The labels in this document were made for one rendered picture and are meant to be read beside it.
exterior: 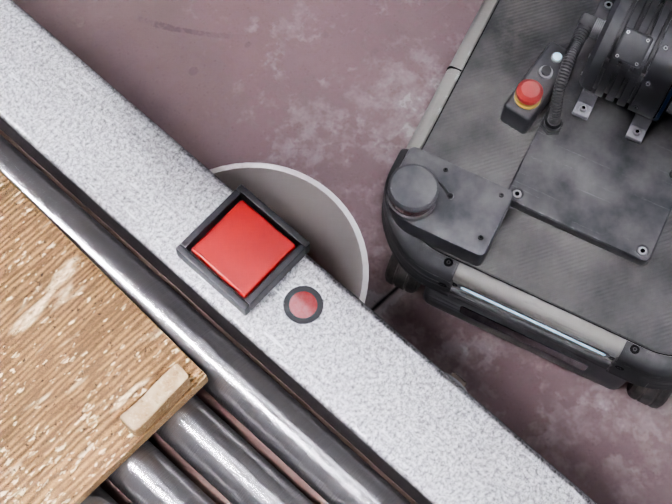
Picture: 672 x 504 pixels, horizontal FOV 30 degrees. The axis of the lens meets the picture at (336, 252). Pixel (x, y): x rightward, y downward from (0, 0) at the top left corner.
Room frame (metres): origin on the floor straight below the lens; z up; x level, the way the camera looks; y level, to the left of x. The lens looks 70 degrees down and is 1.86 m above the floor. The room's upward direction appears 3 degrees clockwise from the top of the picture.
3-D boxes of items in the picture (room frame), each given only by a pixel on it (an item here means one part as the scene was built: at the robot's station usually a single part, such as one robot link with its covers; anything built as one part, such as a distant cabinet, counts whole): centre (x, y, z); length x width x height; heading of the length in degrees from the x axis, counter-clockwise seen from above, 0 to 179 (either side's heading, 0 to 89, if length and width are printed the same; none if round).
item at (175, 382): (0.21, 0.13, 0.95); 0.06 x 0.02 x 0.03; 139
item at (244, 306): (0.35, 0.07, 0.92); 0.08 x 0.08 x 0.02; 51
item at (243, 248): (0.35, 0.07, 0.92); 0.06 x 0.06 x 0.01; 51
